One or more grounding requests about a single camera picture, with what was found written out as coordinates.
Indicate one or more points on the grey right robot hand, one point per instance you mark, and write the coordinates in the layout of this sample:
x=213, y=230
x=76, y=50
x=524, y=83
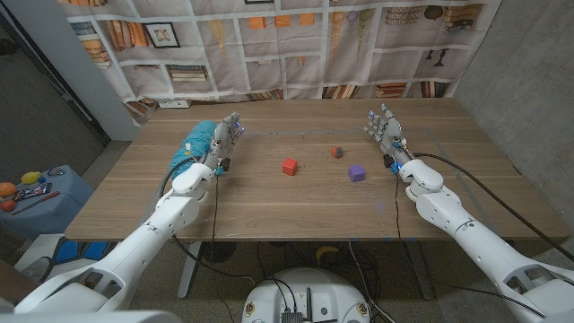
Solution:
x=390, y=132

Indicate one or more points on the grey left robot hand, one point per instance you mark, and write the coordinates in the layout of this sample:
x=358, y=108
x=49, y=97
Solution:
x=222, y=143

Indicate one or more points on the purple magnetic cube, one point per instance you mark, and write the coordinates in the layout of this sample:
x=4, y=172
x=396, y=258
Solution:
x=356, y=173

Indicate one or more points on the red magnetic cube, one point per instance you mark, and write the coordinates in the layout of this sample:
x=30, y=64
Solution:
x=290, y=167

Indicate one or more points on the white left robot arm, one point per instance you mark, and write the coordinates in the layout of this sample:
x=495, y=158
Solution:
x=148, y=233

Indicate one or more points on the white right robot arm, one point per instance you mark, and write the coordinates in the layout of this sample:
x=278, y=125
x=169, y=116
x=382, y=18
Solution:
x=475, y=238

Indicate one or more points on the yellow toy banana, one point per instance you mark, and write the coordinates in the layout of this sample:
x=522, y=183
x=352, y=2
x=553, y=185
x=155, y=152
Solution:
x=324, y=251

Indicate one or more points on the yellow toy lemon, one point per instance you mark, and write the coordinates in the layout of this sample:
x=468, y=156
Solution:
x=30, y=177

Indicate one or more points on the orange toy fruit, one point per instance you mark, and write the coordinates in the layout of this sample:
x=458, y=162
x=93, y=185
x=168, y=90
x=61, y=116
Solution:
x=7, y=189

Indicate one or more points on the red toy fruit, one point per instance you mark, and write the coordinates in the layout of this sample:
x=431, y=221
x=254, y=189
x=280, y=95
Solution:
x=7, y=206

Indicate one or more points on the teal yarn skein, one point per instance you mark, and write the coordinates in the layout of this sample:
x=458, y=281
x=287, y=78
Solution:
x=197, y=134

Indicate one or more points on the white power strip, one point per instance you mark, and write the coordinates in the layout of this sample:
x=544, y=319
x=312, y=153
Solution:
x=175, y=104

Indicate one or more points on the printed bookshelf backdrop cloth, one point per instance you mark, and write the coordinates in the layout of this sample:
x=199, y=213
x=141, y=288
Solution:
x=278, y=54

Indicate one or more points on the black round floor disc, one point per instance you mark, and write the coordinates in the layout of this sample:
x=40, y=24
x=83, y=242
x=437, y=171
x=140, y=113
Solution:
x=220, y=252

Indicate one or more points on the white table leg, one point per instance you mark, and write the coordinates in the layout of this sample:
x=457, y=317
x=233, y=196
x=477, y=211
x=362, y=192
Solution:
x=188, y=273

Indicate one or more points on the grey table leg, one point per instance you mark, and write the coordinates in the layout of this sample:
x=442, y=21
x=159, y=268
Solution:
x=421, y=273

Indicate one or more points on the white robot mobile base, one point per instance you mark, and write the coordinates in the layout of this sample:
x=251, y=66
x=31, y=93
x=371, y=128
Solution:
x=269, y=300

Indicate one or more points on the small grey round object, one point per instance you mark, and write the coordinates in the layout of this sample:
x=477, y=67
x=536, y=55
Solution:
x=56, y=171

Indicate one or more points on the grey-blue padded stool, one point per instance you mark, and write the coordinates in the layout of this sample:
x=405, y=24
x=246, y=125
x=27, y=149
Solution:
x=54, y=215

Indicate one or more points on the black antenna module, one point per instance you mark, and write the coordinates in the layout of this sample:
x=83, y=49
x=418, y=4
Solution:
x=291, y=316

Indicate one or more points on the smartphone with colourful screen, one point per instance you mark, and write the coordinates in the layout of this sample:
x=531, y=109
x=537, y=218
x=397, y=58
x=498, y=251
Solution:
x=33, y=191

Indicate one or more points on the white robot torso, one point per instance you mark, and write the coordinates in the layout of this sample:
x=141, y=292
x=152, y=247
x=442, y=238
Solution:
x=89, y=317

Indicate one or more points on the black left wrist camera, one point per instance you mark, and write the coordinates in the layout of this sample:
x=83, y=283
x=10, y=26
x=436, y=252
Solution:
x=224, y=164

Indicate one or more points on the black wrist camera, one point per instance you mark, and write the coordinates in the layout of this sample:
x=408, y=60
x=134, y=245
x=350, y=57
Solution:
x=388, y=161
x=224, y=164

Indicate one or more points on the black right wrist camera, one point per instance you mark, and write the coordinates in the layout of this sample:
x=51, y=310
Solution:
x=388, y=161

